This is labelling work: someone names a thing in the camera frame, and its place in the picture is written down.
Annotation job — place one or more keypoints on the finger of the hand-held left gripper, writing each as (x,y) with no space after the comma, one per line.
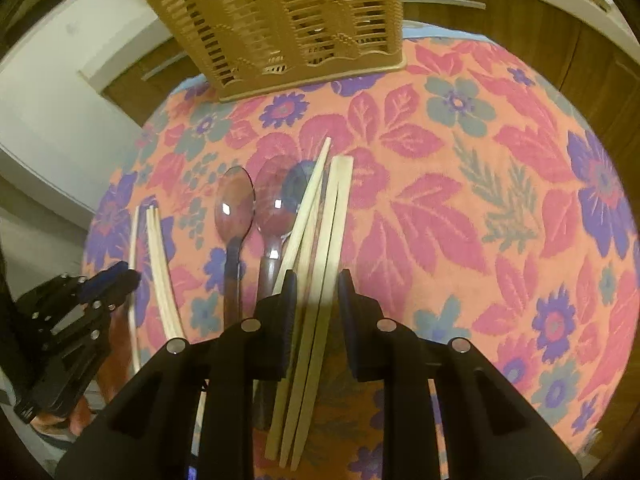
(127,281)
(105,280)

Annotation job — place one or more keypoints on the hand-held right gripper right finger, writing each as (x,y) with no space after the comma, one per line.
(347,315)

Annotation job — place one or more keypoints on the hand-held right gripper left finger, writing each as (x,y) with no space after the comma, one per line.
(287,312)

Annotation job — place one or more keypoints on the tan plastic utensil basket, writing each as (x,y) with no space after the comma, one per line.
(280,20)

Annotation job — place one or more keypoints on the floral orange table cloth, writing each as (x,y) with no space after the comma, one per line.
(425,210)

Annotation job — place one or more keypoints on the white appliance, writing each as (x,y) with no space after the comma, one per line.
(50,110)

